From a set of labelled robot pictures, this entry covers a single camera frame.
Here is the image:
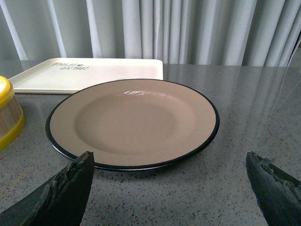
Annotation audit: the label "grey pleated curtain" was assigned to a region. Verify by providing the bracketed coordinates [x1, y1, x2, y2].
[0, 0, 301, 67]

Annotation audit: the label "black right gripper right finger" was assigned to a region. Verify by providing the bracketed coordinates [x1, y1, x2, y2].
[246, 152, 301, 226]

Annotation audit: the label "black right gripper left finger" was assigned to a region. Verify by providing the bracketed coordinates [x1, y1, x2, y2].
[0, 152, 94, 226]

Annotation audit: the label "beige plate black rim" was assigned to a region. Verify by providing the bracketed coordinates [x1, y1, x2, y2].
[45, 79, 220, 171]

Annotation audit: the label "white rectangular tray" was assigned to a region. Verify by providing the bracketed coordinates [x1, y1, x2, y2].
[9, 58, 163, 94]

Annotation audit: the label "bamboo steamer yellow rims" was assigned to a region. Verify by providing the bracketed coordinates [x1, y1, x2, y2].
[0, 76, 25, 151]

